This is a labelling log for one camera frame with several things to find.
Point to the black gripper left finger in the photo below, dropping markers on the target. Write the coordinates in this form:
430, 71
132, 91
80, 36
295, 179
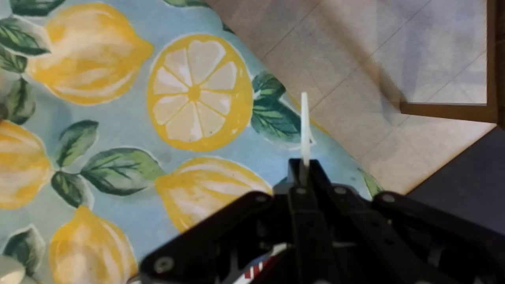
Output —
209, 246

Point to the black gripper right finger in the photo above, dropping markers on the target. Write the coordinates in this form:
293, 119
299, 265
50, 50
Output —
419, 246

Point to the white plastic knife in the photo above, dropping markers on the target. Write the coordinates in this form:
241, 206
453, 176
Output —
303, 126

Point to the dark floor rug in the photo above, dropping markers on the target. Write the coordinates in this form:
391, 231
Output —
462, 183

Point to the wooden lattice back chair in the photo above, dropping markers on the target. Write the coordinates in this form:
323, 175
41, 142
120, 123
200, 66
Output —
446, 110

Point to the lemon print tablecloth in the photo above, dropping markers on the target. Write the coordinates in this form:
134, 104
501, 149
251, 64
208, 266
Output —
126, 130

